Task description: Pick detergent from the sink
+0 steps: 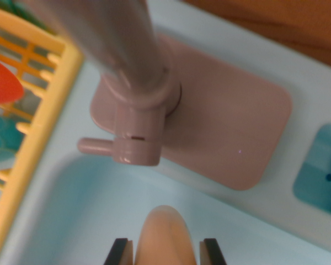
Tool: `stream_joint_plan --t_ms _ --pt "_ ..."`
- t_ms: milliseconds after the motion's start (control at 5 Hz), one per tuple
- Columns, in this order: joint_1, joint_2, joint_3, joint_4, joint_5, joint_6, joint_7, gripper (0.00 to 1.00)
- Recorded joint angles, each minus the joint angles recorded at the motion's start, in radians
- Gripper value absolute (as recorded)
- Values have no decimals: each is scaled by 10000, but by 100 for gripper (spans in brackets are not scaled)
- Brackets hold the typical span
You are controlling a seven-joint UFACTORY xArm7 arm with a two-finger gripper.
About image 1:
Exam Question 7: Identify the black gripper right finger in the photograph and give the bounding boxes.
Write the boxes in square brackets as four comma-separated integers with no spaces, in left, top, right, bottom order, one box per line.
[199,238,228,265]

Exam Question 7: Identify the grey toy faucet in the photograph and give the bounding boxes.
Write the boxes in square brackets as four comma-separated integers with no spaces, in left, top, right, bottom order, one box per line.
[30,0,293,191]

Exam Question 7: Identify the red toy plate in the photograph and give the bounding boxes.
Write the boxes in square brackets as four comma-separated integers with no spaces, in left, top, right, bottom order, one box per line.
[0,55,25,105]

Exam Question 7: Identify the cream toy detergent bottle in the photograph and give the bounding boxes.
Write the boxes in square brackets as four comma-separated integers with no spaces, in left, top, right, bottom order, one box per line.
[134,204,199,265]

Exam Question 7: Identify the light blue toy sink unit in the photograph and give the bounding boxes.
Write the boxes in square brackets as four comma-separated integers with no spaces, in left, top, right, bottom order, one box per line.
[0,0,331,265]

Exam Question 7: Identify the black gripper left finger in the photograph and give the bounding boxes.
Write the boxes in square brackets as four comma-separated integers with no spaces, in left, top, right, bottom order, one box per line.
[103,238,135,265]

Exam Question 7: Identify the small teal toy cup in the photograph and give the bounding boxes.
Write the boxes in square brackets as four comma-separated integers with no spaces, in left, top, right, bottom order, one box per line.
[0,113,31,166]

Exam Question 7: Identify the yellow plastic dish rack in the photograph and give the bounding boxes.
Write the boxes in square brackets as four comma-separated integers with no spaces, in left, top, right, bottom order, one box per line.
[0,7,83,259]

